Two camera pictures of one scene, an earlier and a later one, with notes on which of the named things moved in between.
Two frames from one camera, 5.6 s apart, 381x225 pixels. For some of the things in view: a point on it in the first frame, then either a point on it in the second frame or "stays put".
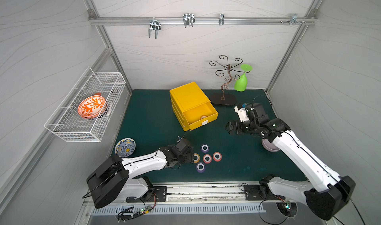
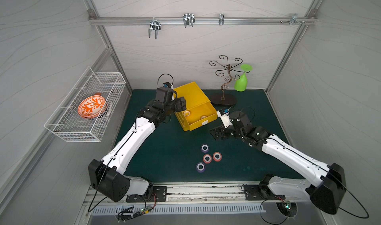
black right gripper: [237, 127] → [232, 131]
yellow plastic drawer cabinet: [191, 106] stays put
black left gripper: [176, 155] → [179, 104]
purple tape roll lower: [200, 167] stays put
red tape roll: [216, 159] stays put
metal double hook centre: [188, 19] stays put
